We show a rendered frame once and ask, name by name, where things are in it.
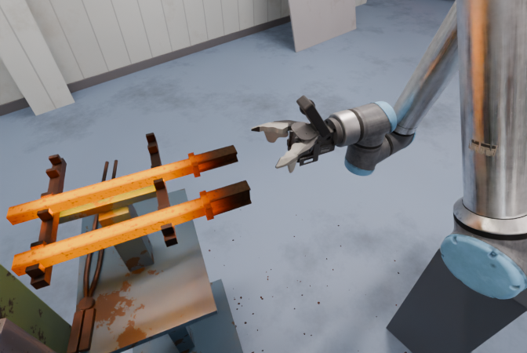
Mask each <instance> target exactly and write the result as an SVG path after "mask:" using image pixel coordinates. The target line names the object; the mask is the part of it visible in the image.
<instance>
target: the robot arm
mask: <svg viewBox="0 0 527 353"><path fill-rule="evenodd" d="M458 70H459V81H460V123H461V145H462V167H463V197H461V198H459V199H458V200H457V201H456V202H455V204H454V206H453V220H454V229H453V232H452V233H451V234H450V235H448V236H446V237H445V239H444V241H443V242H442V244H441V248H440V251H441V253H442V259H443V261H444V263H445V265H446V267H447V268H448V269H449V270H450V271H451V272H452V273H453V275H454V276H455V277H457V278H458V279H459V280H460V281H462V282H463V284H464V285H466V286H468V287H469V288H471V289H473V290H474V291H476V292H478V293H480V294H483V295H485V296H487V297H491V298H497V299H510V298H512V297H515V296H517V295H518V294H519V293H520V292H521V291H523V290H525V289H526V288H527V0H455V2H454V3H453V5H452V7H451V9H450V10H449V12H448V14H447V16H446V18H445V19H444V21H443V22H442V25H441V26H440V28H439V29H438V31H437V33H436V35H435V36H434V38H433V40H432V42H431V44H430V45H429V46H428V48H427V51H426V52H425V54H424V55H423V57H422V59H421V61H420V62H419V64H418V66H417V67H416V70H415V71H414V72H413V75H412V76H411V78H410V80H409V81H408V83H407V85H406V86H405V88H404V90H403V91H402V94H401V95H400V97H399V98H398V100H397V102H396V104H395V105H394V107H393V108H392V106H391V105H390V104H388V103H386V102H384V101H378V102H371V103H370V104H366V105H362V106H359V107H354V108H351V109H347V110H345V111H339V112H336V113H333V114H331V115H330V116H329V117H328V118H327V119H325V120H324V121H323V119H322V117H321V115H320V114H319V113H318V111H317V109H316V108H315V104H314V102H313V101H312V100H310V99H307V98H306V97H305V96H304V95H302V96H301V97H300V98H299V99H298V100H297V101H296V102H297V104H298V105H299V108H300V112H301V113H302V114H303V115H306V117H307V119H308V120H309V122H310V124H309V122H296V121H293V120H281V121H273V122H268V123H265V124H262V125H259V126H255V127H253V128H251V131H255V132H262V131H264V134H265V136H266V138H267V141H268V142H270V143H274V142H275V141H276V140H277V139H278V138H279V137H287V136H288V135H289V139H287V146H288V151H287V152H286V153H285V155H284V156H283V157H281V158H280V159H279V160H278V163H277V164H276V166H275V168H276V169H279V168H282V167H285V166H288V170H289V172H290V173H292V172H293V170H294V169H295V166H296V163H300V166H304V165H306V164H309V163H312V162H316V161H318V156H319V155H323V154H325V153H328V152H330V151H334V149H335V145H336V146H337V147H345V146H347V152H346V154H345V156H344V157H345V160H344V165H345V166H346V168H347V169H348V170H349V171H350V172H351V173H353V174H355V175H358V176H368V175H370V174H372V173H373V172H374V170H375V169H376V164H377V163H379V162H382V161H383V160H384V159H386V158H388V157H389V156H391V155H393V154H394V153H396V152H398V151H400V150H401V149H403V148H406V147H408V146H409V145H410V144H411V143H412V142H413V141H414V139H415V137H416V130H417V127H418V126H419V124H420V123H421V122H422V121H423V119H424V118H425V116H426V115H427V113H428V112H429V110H430V109H431V108H432V107H433V105H434V103H435V102H436V101H437V99H438V98H439V97H440V96H441V94H442V92H443V91H444V90H445V88H446V86H447V85H448V84H449V83H450V81H451V80H452V78H453V77H454V75H455V74H456V72H458ZM288 131H289V132H288ZM309 159H313V161H310V162H305V163H304V161H306V160H309Z"/></svg>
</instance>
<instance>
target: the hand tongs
mask: <svg viewBox="0 0 527 353"><path fill-rule="evenodd" d="M108 164H109V162H108V161H106V162H105V166H104V173H103V177H102V181H101V182H104V181H106V176H107V169H108ZM117 165H118V160H115V161H114V168H113V173H112V178H111V179H114V178H115V176H116V171H117ZM98 220H99V213H97V214H95V217H94V221H93V229H92V231H94V230H96V229H97V224H98ZM92 254H93V253H88V254H87V257H86V262H85V270H84V278H83V294H84V298H82V299H81V300H80V302H79V304H78V308H79V309H80V310H81V311H78V312H75V314H74V318H73V322H72V327H71V334H70V338H69V342H68V346H67V353H78V352H79V351H80V352H84V351H89V350H90V347H91V341H92V335H93V326H94V321H95V315H96V309H95V308H93V306H94V304H95V300H94V299H93V298H92V296H93V293H94V290H95V288H96V284H97V282H98V279H99V276H100V270H101V266H102V261H103V256H104V249H100V251H99V256H98V261H97V266H96V272H95V275H94V278H93V282H92V284H91V286H90V289H89V268H90V263H91V258H92Z"/></svg>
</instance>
